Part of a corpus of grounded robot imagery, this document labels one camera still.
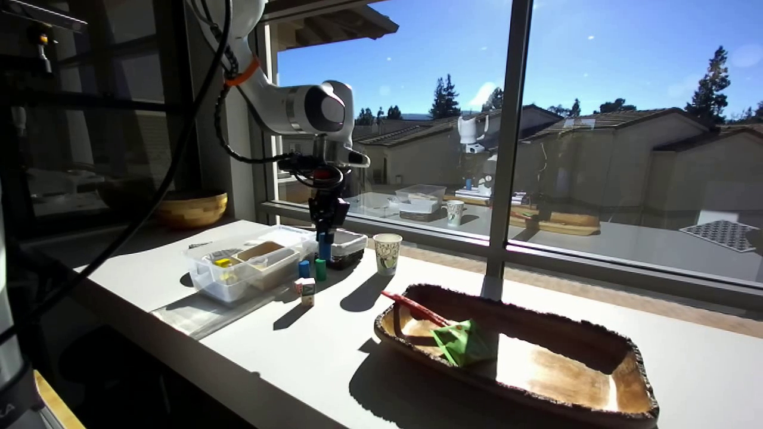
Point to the blue cylinder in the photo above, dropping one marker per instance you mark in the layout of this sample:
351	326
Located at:
326	251

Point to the small round wooden bowl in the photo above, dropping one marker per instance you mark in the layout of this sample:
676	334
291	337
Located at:
192	210

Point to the window frame post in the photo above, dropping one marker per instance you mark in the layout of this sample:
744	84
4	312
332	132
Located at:
505	157

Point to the green cylinder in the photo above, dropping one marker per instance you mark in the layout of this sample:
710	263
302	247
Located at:
320	270

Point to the red stick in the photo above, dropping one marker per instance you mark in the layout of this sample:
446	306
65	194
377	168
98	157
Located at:
414	306

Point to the large bark-edged wooden bowl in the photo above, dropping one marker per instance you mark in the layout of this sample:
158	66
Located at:
549	365

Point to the small blue white block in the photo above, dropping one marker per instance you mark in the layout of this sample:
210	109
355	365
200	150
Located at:
306	270

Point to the green clip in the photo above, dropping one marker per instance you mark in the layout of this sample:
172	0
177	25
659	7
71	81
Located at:
455	343

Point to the clear plastic container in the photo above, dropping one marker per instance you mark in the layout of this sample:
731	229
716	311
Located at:
240	274

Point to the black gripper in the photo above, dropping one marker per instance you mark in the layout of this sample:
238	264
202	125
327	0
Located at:
330	185

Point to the gray square tray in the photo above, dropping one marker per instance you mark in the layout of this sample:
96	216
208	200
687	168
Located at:
350	244

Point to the white paper cup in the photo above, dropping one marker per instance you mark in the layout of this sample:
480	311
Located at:
387	252

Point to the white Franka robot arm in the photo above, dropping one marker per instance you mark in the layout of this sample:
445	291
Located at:
295	108

